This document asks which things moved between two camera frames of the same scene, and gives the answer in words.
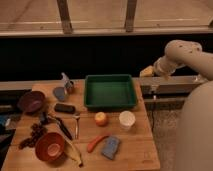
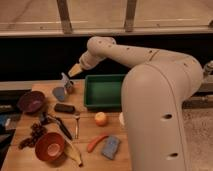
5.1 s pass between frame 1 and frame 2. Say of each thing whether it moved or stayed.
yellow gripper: moved
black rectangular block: stayed
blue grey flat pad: stayed
